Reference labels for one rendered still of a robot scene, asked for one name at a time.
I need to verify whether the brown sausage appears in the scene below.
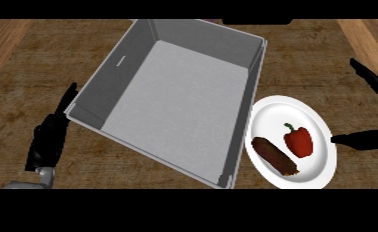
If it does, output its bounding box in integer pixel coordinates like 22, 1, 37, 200
251, 136, 301, 177

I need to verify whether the red bell pepper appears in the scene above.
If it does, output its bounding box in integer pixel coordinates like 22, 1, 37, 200
282, 122, 314, 159

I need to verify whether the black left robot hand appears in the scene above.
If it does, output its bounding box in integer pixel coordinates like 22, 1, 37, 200
24, 81, 80, 173

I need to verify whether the grey open box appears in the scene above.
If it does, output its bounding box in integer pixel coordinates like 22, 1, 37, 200
63, 19, 269, 190

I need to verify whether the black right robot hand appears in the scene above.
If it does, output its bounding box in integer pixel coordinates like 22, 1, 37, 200
329, 57, 378, 151

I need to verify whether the white plate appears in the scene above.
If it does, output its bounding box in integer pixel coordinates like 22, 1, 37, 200
244, 95, 338, 190

